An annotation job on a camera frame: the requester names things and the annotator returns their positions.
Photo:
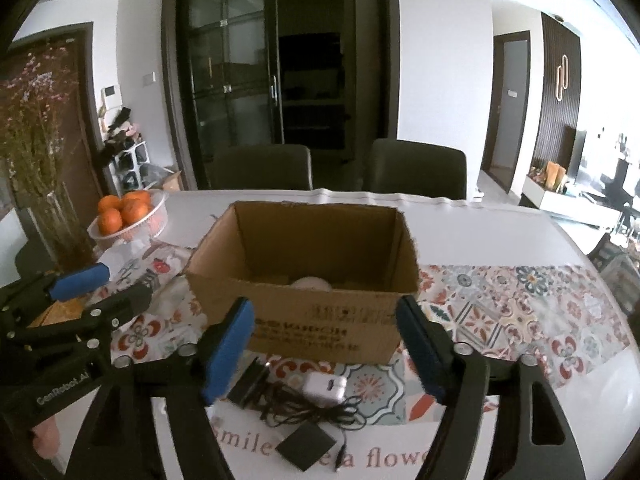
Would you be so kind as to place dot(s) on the floral tissue pack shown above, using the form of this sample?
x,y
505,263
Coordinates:
x,y
158,266

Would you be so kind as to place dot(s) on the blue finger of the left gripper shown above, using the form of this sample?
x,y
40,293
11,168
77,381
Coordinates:
x,y
117,310
79,283

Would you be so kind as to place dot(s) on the white fruit basket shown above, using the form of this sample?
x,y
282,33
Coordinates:
x,y
151,225

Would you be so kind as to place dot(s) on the grey hallway door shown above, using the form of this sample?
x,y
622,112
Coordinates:
x,y
508,107

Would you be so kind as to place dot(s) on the dark dining chair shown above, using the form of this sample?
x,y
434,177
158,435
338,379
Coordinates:
x,y
261,167
413,168

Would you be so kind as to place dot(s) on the orange fruit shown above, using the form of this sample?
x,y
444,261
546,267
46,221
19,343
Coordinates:
x,y
134,210
110,221
109,202

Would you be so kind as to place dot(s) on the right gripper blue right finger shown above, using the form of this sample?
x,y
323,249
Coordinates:
x,y
421,338

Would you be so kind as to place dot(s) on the dark glass cabinet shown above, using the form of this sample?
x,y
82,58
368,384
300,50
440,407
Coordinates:
x,y
319,73

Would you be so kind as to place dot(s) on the white tv console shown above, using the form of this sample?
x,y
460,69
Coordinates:
x,y
569,208

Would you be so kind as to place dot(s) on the white shoe shelf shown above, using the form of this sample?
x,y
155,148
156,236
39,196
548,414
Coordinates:
x,y
131,167

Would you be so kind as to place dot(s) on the black plug adapter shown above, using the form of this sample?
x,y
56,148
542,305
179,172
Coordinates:
x,y
249,387

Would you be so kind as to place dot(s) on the right dark dining chair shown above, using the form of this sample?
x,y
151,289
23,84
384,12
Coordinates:
x,y
413,168

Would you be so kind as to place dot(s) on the white charger plug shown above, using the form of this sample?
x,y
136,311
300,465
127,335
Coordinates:
x,y
323,389

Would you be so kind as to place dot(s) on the black power adapter with cable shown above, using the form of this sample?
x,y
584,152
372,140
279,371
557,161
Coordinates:
x,y
315,429

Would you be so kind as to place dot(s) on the glass vase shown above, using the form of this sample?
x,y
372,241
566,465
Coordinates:
x,y
56,222

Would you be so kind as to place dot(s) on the white round object in box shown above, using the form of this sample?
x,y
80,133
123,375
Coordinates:
x,y
312,283

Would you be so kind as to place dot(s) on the woven yellow box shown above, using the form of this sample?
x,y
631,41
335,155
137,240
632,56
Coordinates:
x,y
59,312

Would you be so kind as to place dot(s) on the dried flower bouquet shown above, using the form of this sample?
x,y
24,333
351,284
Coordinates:
x,y
33,101

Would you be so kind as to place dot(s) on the brown cardboard box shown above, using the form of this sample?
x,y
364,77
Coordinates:
x,y
257,250

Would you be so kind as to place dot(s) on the person's left hand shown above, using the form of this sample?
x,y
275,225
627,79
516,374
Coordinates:
x,y
46,438

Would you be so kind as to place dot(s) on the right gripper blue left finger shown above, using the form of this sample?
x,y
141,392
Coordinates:
x,y
222,346

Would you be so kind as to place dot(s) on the left dark dining chair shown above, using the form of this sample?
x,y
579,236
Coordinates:
x,y
261,167

